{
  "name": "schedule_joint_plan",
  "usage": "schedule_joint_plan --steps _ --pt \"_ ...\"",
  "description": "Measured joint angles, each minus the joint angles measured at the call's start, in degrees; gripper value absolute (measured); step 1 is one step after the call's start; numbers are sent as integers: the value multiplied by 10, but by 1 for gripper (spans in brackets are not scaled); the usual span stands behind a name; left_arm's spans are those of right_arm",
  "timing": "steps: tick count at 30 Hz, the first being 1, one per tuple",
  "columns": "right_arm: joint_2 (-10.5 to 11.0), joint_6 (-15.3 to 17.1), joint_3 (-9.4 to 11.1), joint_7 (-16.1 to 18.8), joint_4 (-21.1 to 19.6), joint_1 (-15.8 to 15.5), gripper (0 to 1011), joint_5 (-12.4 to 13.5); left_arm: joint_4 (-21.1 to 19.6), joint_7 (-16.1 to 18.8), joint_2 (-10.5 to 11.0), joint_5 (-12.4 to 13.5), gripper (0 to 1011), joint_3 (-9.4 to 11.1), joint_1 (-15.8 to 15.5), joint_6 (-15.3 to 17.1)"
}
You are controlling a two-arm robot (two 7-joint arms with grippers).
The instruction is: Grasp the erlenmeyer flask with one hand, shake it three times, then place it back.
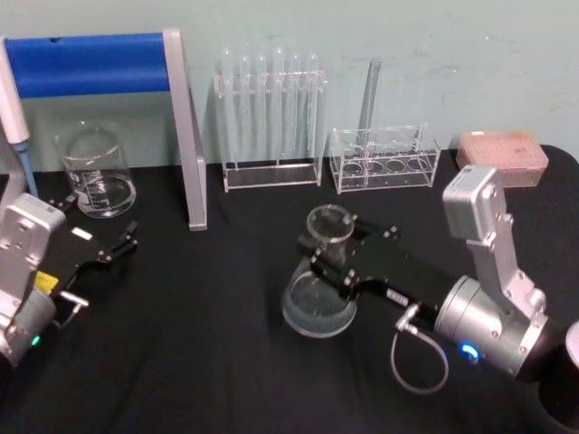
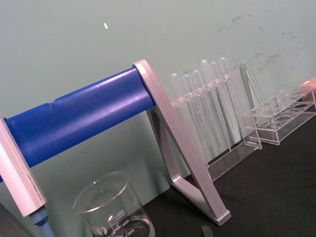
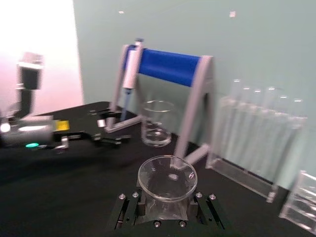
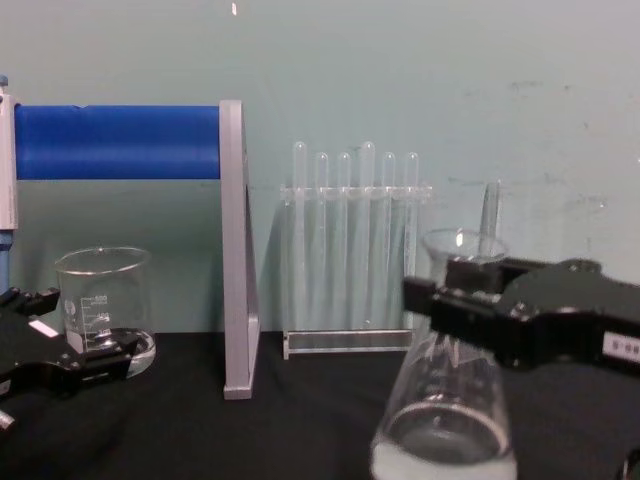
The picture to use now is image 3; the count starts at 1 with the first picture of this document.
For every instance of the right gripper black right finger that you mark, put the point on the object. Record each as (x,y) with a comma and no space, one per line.
(203,209)

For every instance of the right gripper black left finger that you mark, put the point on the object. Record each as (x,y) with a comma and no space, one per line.
(132,209)

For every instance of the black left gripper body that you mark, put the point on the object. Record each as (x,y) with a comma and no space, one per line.
(71,137)

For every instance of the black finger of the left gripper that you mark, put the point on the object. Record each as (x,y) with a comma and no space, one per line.
(108,116)
(111,142)

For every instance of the wide clear glass beaker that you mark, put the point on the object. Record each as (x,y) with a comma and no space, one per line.
(153,172)

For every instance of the grey pipette with blue tip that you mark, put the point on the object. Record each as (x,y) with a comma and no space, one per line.
(130,74)

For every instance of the tall clear glass beaker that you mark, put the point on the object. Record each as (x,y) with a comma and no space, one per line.
(158,128)

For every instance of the black table cloth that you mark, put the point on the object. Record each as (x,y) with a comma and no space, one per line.
(61,185)

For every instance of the clear acrylic test tube rack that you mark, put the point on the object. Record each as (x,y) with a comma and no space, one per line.
(249,158)

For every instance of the grey pipette stand blue bar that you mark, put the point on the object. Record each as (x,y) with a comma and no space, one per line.
(168,66)

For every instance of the clear acrylic box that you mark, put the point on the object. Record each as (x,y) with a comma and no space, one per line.
(301,197)

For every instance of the clear glass test tube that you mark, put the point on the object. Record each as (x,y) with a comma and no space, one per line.
(246,116)
(297,128)
(284,123)
(257,118)
(270,118)
(236,111)

